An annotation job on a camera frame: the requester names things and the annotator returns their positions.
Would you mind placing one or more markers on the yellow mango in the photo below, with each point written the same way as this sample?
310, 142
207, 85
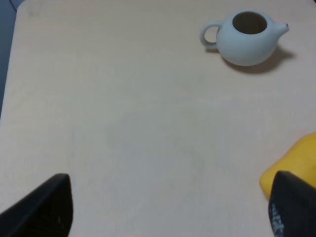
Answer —
300, 160

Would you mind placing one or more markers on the white ceramic teapot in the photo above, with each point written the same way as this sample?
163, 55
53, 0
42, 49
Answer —
245, 38

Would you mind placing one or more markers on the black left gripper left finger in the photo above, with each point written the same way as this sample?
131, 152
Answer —
45, 212

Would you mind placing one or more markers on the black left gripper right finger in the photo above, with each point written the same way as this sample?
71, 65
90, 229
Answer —
292, 206

